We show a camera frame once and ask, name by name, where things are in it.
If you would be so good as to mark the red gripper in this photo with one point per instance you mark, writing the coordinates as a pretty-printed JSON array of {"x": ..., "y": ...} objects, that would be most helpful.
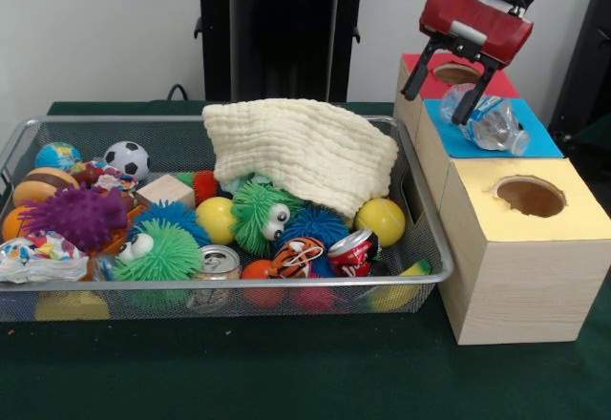
[{"x": 477, "y": 19}]

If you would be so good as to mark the clear plastic bottle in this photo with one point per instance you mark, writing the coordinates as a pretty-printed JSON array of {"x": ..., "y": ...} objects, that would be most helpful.
[{"x": 496, "y": 126}]

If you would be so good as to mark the cream knitted cloth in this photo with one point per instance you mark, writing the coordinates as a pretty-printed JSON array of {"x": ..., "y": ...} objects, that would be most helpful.
[{"x": 296, "y": 148}]

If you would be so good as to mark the red soda can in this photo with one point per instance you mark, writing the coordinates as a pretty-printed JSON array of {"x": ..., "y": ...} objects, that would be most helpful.
[{"x": 353, "y": 253}]

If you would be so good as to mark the wooden box with three holes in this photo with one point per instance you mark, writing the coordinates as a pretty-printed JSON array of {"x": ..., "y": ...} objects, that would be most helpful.
[{"x": 520, "y": 286}]

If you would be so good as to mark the clear mesh bin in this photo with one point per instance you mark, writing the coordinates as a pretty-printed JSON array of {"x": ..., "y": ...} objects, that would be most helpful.
[{"x": 238, "y": 300}]

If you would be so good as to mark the black stand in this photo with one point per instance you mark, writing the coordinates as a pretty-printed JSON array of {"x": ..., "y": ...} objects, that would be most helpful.
[{"x": 589, "y": 81}]

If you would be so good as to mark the yellow ball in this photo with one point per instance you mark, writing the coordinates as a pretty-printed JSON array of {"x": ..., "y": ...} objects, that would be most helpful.
[{"x": 379, "y": 222}]

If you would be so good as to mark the dark green side tablecloth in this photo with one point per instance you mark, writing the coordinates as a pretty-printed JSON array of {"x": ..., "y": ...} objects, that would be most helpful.
[{"x": 596, "y": 131}]

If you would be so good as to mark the green spiky ball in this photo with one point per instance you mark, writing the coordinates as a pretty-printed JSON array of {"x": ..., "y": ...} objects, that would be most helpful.
[
  {"x": 258, "y": 212},
  {"x": 162, "y": 255}
]

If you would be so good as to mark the wooden cube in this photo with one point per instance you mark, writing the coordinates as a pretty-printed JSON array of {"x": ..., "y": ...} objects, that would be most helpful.
[{"x": 164, "y": 192}]

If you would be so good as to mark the small soccer ball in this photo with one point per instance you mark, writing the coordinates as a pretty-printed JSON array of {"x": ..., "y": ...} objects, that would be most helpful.
[{"x": 126, "y": 160}]

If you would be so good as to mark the purple spiky ball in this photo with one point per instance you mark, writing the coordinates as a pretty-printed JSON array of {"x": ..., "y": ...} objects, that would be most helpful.
[{"x": 78, "y": 215}]

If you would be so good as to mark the globe ball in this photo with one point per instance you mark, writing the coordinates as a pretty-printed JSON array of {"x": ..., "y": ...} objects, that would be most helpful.
[{"x": 57, "y": 156}]

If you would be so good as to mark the burger toy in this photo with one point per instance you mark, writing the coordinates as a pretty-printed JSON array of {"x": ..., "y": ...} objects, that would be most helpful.
[{"x": 40, "y": 186}]

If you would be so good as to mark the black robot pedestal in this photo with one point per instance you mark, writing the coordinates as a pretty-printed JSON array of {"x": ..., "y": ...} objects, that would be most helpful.
[{"x": 286, "y": 57}]

